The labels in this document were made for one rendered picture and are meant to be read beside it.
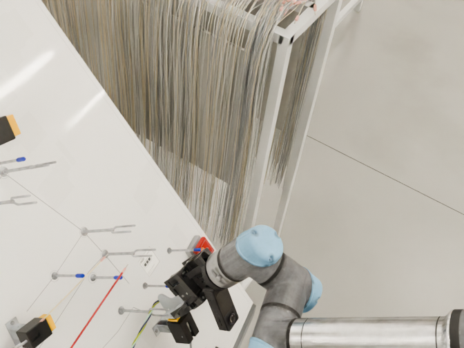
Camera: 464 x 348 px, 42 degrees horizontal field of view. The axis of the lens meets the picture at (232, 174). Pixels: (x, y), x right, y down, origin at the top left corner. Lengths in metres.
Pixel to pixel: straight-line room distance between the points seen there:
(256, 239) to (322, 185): 2.13
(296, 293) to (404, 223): 2.08
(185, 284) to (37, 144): 0.40
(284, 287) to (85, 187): 0.46
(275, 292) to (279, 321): 0.06
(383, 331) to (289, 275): 0.23
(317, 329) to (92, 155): 0.59
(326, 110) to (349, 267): 1.07
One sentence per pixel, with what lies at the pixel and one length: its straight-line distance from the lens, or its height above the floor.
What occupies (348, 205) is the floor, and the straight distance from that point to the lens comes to 3.14.
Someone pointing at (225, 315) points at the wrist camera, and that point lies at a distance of 1.26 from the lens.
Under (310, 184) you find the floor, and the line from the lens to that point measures 3.18.
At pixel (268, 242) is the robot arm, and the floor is 1.48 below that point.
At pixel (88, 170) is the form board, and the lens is 1.30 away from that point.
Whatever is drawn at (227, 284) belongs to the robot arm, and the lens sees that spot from 1.17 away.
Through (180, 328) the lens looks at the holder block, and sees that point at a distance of 1.36.
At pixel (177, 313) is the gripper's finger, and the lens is 1.28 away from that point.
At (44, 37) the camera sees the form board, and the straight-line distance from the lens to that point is 1.29.
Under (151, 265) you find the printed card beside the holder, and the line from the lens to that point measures 1.41.
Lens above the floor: 2.36
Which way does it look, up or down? 49 degrees down
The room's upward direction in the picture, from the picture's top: 8 degrees clockwise
